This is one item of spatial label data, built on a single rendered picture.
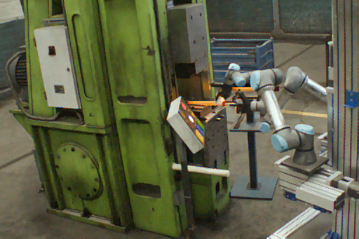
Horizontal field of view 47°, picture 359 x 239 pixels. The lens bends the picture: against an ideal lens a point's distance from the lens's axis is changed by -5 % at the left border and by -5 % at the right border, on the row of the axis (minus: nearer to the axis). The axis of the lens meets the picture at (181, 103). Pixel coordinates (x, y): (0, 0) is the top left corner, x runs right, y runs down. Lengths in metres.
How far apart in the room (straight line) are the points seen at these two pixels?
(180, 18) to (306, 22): 8.02
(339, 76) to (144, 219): 1.97
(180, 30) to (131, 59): 0.41
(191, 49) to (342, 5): 1.17
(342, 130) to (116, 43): 1.68
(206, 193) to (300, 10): 7.96
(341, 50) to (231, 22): 9.42
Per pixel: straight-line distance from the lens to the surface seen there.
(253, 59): 7.01
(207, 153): 3.36
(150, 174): 3.43
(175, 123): 2.66
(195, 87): 3.65
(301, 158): 2.71
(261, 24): 11.43
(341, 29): 2.54
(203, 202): 3.61
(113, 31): 3.19
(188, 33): 3.10
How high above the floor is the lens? 2.05
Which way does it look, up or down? 18 degrees down
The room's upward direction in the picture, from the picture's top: 7 degrees counter-clockwise
